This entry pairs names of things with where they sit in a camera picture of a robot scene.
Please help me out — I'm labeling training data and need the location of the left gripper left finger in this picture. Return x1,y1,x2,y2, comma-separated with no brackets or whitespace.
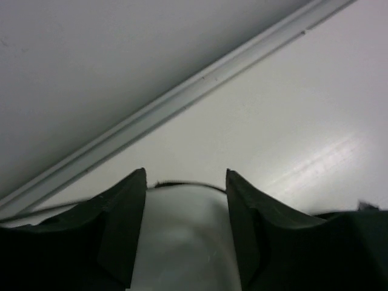
1,168,147,290

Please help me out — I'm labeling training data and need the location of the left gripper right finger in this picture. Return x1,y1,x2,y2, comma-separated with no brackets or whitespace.
226,170,387,290

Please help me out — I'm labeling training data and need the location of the grey lined suitcase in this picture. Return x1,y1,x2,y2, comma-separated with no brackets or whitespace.
126,185,241,290

